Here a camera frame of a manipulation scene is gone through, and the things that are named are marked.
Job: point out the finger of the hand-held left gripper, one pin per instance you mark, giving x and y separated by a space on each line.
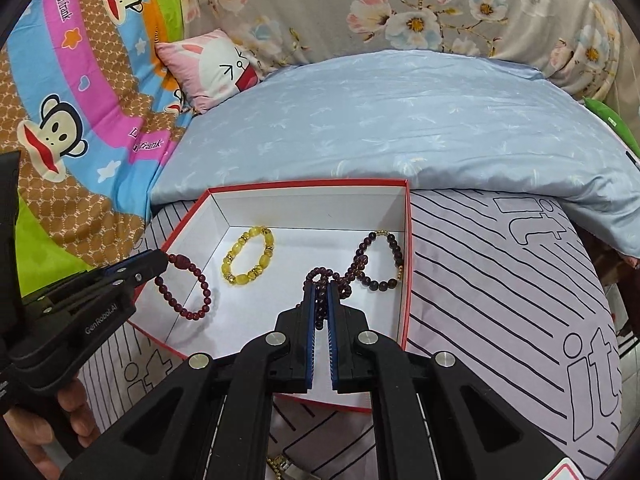
145 272
127 262

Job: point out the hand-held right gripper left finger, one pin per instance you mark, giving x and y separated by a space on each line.
309 340

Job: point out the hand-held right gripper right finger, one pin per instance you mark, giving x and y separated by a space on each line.
332 345

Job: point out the person's left hand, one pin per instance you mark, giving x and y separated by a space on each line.
75 425

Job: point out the colourful cartoon monkey blanket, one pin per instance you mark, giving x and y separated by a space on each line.
75 60

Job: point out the pink bunny pillow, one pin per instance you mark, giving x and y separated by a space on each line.
210 65

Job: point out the light blue pillow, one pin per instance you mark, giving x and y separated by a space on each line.
400 125

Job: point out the red and white box lid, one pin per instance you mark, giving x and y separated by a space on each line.
560 474

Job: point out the grey floral quilt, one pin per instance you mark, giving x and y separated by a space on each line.
325 0

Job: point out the green plush object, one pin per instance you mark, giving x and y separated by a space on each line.
617 120

